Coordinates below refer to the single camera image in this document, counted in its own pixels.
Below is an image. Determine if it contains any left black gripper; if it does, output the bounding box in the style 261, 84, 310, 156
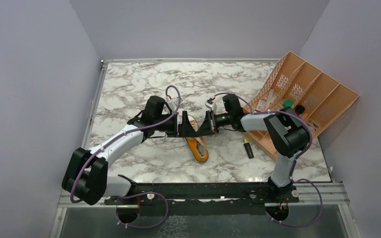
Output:
154, 110, 198, 137

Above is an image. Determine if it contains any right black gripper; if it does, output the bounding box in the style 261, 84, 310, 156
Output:
196, 110, 232, 137

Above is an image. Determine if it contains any white shoelace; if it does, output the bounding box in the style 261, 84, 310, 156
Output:
185, 115, 209, 163

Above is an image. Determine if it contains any orange canvas sneaker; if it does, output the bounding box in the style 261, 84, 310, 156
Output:
184, 119, 209, 164

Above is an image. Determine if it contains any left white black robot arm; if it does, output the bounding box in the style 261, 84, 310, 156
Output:
62, 96, 200, 205

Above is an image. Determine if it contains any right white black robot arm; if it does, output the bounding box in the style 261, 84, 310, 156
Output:
195, 93, 313, 202

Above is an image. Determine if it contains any black yellow highlighter marker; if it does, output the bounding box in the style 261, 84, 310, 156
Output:
244, 139, 254, 159

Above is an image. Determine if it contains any green cap item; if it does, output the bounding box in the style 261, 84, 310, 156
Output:
282, 100, 294, 108

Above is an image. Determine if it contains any red black bottle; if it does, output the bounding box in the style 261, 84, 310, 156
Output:
294, 105, 306, 116

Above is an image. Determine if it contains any peach plastic organizer tray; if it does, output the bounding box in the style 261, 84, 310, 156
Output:
240, 51, 360, 162

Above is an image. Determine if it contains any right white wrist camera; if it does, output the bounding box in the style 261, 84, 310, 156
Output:
205, 97, 217, 113

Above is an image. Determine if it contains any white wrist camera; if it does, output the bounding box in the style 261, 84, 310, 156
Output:
205, 97, 217, 113
166, 95, 179, 114

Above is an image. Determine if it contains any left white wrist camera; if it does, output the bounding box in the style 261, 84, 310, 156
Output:
166, 95, 179, 114

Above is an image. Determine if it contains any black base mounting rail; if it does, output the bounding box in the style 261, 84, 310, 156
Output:
104, 182, 299, 216

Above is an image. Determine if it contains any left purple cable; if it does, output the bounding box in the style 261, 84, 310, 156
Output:
69, 85, 182, 229

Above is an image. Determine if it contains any purple cable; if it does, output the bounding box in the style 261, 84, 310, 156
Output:
213, 92, 324, 228
69, 85, 182, 229

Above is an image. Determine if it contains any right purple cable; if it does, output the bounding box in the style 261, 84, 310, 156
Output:
213, 92, 324, 228

